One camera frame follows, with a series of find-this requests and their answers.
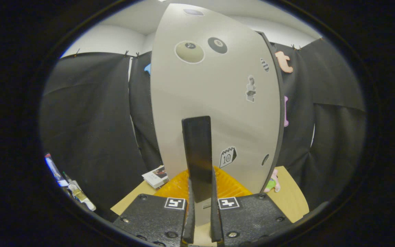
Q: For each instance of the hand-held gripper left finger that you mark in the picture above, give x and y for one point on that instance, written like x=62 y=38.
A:
x=189 y=219

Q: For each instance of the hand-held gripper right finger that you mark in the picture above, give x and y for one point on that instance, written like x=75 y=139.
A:
x=215 y=219

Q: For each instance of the grey shoe cabinet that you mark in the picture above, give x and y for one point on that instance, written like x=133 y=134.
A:
x=282 y=113

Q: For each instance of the beige shoe cabinet door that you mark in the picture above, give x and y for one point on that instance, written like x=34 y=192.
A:
x=201 y=89

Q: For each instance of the green and pink plush toy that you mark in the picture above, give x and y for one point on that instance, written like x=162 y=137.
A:
x=273 y=183

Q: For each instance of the blue and white clutter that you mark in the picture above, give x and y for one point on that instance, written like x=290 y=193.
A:
x=81 y=197

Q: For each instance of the black backdrop cloth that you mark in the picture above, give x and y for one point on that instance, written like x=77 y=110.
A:
x=91 y=120

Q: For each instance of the row of black clips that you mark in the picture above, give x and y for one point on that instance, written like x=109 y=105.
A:
x=126 y=53

